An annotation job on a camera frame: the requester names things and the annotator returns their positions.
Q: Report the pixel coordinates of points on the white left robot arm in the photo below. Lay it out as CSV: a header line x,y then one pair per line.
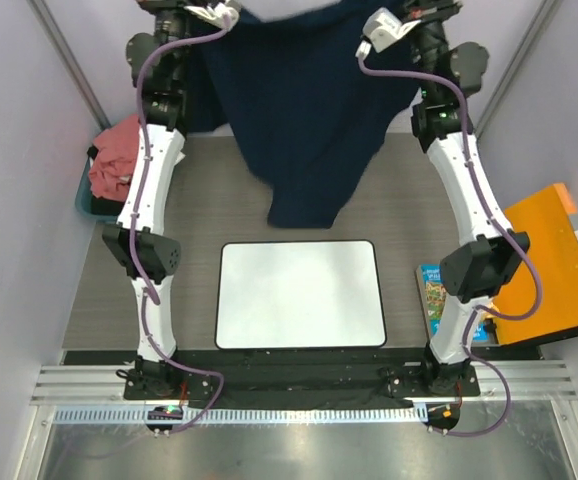
x,y
137,239

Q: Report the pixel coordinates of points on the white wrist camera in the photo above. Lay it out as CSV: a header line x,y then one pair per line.
x,y
222,14
382,30

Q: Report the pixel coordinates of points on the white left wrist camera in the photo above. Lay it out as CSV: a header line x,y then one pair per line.
x,y
222,14

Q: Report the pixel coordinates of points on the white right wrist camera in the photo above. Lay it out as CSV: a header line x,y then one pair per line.
x,y
382,30

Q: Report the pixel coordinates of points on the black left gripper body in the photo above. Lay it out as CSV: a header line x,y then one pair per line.
x,y
172,20

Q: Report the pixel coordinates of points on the navy blue t-shirt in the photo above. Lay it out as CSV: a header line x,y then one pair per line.
x,y
306,117

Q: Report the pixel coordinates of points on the white mat with black border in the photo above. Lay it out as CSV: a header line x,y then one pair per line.
x,y
299,295

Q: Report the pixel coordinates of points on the orange board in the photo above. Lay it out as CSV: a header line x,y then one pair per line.
x,y
544,216

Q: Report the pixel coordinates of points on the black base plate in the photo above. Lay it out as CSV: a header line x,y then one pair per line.
x,y
299,379

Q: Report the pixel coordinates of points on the teal laundry basket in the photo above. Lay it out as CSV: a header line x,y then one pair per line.
x,y
84,192

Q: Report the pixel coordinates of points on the colourful picture book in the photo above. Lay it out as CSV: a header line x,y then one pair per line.
x,y
433,294

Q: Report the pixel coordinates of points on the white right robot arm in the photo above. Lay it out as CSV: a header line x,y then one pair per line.
x,y
489,251

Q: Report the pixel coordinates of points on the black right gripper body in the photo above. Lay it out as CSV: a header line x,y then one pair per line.
x,y
427,39

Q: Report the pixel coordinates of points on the white slotted cable duct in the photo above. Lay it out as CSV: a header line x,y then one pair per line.
x,y
166,415

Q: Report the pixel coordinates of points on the pink crumpled t-shirt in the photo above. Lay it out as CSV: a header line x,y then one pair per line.
x,y
113,167

